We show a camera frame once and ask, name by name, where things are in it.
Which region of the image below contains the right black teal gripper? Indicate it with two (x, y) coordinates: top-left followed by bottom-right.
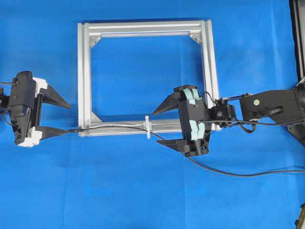
(152, 85), (212, 157)

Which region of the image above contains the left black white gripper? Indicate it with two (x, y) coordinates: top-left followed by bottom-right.
(8, 71), (72, 148)

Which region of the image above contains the black wire with plug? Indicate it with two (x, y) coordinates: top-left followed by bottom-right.
(69, 123), (305, 177)

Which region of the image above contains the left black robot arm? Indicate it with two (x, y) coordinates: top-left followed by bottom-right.
(0, 71), (71, 147)

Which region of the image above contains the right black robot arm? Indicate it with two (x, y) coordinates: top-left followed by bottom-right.
(153, 82), (305, 157)

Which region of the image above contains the yellowish object at corner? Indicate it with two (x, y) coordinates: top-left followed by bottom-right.
(295, 203), (305, 229)

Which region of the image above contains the white string loop clip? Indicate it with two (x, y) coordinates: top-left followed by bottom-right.
(143, 115), (152, 139)

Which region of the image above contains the aluminium extrusion frame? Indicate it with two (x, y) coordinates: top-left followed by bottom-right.
(77, 20), (219, 136)

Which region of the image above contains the black metal stand frame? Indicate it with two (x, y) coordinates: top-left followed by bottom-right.
(289, 0), (305, 81)

